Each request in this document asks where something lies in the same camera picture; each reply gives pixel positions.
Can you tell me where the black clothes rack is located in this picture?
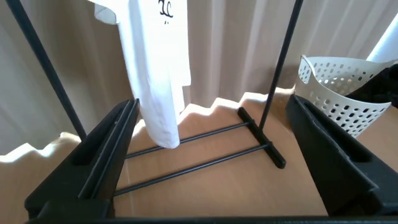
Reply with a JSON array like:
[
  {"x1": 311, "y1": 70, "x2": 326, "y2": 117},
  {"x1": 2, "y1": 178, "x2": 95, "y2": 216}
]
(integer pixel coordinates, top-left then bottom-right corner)
[{"x1": 5, "y1": 0, "x2": 305, "y2": 197}]

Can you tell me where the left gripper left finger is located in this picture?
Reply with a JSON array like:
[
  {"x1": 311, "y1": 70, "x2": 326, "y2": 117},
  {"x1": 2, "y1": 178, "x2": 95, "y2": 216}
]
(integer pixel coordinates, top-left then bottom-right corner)
[{"x1": 24, "y1": 98, "x2": 141, "y2": 219}]

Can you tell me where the white printed t-shirt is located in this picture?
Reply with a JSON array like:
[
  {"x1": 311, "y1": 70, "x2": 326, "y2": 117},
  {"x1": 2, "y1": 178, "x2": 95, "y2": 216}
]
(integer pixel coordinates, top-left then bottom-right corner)
[{"x1": 86, "y1": 0, "x2": 192, "y2": 149}]

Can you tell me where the beige curtain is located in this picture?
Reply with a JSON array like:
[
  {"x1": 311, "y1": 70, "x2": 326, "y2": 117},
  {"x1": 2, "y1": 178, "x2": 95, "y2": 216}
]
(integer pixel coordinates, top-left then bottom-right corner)
[{"x1": 0, "y1": 0, "x2": 398, "y2": 156}]

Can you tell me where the black garment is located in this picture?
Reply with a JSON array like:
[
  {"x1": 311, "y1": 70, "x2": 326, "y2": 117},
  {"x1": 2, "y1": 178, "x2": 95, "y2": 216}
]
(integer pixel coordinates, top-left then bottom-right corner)
[{"x1": 346, "y1": 63, "x2": 398, "y2": 108}]

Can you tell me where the white laundry basket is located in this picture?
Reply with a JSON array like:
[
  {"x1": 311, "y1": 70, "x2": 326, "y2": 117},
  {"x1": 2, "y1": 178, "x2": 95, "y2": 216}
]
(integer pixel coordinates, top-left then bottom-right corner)
[{"x1": 294, "y1": 55, "x2": 398, "y2": 139}]

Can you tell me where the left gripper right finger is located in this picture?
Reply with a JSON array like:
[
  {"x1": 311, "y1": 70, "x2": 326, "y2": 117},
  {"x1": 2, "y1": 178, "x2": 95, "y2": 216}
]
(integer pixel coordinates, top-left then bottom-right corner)
[{"x1": 285, "y1": 94, "x2": 398, "y2": 218}]

